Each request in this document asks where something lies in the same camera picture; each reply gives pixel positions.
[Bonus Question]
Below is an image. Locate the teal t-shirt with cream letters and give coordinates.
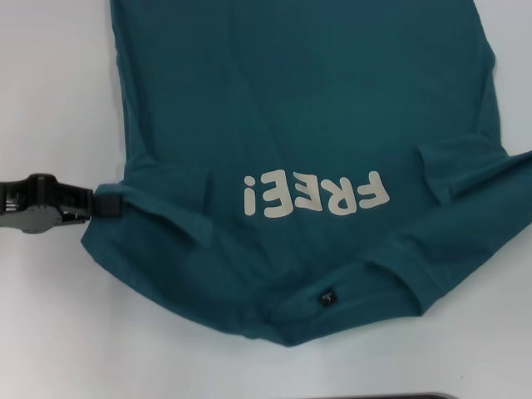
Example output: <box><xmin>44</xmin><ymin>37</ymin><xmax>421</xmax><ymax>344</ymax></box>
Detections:
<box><xmin>80</xmin><ymin>0</ymin><xmax>532</xmax><ymax>349</ymax></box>

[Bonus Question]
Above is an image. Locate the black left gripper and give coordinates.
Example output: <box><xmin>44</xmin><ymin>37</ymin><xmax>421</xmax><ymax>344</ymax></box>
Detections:
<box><xmin>0</xmin><ymin>174</ymin><xmax>125</xmax><ymax>236</ymax></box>

